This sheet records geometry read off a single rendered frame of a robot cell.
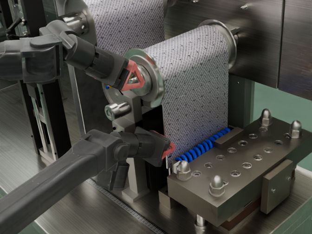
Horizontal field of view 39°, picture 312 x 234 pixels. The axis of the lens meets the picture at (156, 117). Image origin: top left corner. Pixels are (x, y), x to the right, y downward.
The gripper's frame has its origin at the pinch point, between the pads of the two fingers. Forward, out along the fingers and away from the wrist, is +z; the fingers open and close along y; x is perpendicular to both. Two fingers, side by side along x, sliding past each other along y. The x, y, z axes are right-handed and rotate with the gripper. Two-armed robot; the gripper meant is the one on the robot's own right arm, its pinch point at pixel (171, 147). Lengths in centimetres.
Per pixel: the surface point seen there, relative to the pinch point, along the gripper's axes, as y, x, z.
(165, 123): 0.2, 6.0, -5.2
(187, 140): 0.3, 2.2, 4.9
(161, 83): 0.5, 15.3, -11.4
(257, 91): -121, 8, 236
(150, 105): -3.9, 9.1, -7.9
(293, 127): 16.4, 13.2, 25.7
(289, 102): -91, 8, 235
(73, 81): -41.3, 4.4, -3.9
